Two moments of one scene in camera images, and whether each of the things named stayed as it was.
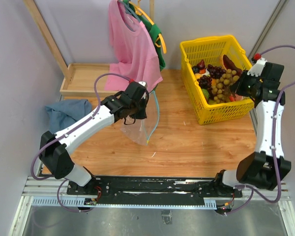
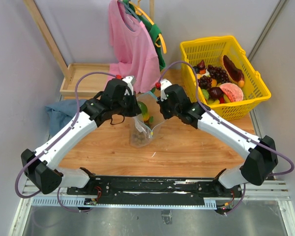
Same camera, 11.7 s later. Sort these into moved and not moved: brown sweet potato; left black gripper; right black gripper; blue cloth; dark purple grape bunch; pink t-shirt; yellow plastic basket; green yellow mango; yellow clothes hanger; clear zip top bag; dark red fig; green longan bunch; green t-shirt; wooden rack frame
Moved: right black gripper; green yellow mango; green longan bunch; left black gripper; clear zip top bag
Not moved: pink t-shirt; yellow plastic basket; brown sweet potato; dark purple grape bunch; dark red fig; blue cloth; green t-shirt; wooden rack frame; yellow clothes hanger
